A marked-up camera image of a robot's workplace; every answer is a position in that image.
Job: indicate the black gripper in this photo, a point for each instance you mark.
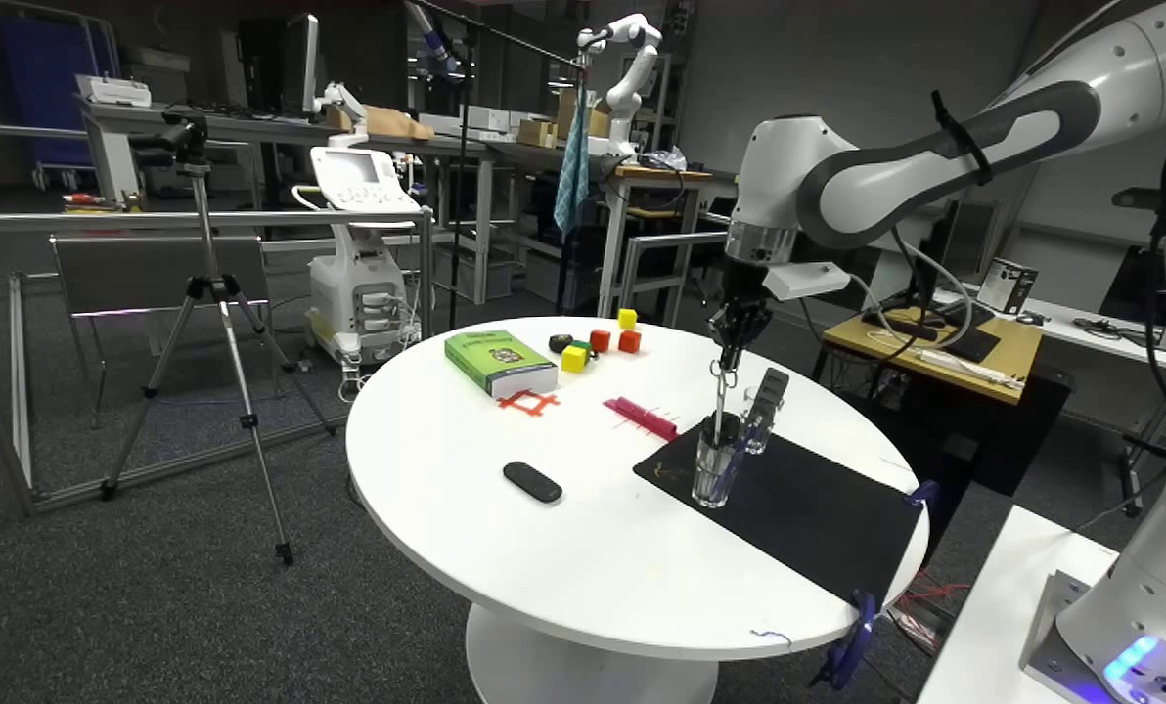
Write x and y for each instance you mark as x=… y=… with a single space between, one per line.
x=747 y=285

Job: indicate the metal scissors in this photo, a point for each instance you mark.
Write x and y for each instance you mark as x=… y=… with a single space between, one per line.
x=718 y=433

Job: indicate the white robot base platform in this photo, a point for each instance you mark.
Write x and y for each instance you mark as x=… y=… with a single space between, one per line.
x=986 y=611

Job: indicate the small white background robot arm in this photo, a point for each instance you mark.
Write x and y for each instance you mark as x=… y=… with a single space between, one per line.
x=635 y=81

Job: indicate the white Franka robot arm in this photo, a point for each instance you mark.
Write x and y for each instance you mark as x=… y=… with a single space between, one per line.
x=922 y=171

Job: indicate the clear glass cup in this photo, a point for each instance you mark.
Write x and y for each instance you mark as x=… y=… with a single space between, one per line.
x=708 y=490
x=764 y=439

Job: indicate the red cube block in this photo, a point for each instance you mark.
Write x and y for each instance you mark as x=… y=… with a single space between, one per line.
x=601 y=343
x=627 y=343

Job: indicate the yellow cube block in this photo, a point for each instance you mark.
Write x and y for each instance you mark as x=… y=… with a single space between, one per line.
x=573 y=362
x=627 y=317

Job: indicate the gray metal railing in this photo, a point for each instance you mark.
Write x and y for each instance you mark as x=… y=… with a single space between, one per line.
x=686 y=237

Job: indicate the pink comb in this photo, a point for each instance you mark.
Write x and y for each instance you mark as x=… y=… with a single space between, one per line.
x=640 y=415

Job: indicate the green cube block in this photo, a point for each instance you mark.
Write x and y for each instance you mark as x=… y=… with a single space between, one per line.
x=583 y=351

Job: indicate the white leg side table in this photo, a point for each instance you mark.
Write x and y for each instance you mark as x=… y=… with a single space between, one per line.
x=663 y=173

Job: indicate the black rectangular mat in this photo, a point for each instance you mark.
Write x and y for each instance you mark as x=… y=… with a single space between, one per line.
x=803 y=514

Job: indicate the orange plastic clip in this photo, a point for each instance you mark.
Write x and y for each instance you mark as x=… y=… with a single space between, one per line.
x=528 y=403

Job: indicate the blue hanging towel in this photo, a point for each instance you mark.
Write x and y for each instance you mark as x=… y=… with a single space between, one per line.
x=568 y=180

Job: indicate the green book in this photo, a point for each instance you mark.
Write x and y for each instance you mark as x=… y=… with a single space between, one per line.
x=494 y=355

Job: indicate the black oval remote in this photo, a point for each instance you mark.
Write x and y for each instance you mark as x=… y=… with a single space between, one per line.
x=533 y=482

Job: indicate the wooden top desk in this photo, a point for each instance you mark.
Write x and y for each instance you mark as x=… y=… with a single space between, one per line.
x=997 y=351

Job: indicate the black boom light stand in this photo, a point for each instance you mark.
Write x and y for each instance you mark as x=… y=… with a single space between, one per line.
x=456 y=198

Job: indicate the white medical cart machine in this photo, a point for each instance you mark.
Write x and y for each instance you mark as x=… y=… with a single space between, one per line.
x=354 y=298

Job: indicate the clear plastic bottle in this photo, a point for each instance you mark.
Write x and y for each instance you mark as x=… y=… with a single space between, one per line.
x=350 y=371

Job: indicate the tan cardboard box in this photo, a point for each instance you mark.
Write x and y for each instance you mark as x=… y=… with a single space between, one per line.
x=393 y=124

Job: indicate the long gray workbench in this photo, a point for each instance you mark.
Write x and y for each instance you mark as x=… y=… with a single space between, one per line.
x=270 y=125

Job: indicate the small white box device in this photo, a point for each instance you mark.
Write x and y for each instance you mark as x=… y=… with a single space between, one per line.
x=113 y=92

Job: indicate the blue panel cart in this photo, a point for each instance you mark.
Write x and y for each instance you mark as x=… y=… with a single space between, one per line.
x=41 y=81

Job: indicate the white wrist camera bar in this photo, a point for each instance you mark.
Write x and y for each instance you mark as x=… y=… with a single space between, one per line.
x=806 y=280

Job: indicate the white round table pedestal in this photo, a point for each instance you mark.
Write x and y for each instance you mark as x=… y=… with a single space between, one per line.
x=568 y=665

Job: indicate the black camera stand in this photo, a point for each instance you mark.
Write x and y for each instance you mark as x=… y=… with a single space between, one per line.
x=1155 y=199

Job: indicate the gray metal frame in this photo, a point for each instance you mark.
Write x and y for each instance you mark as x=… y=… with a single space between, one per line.
x=216 y=222

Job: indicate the black camera tripod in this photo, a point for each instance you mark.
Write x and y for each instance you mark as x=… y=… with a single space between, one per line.
x=200 y=289

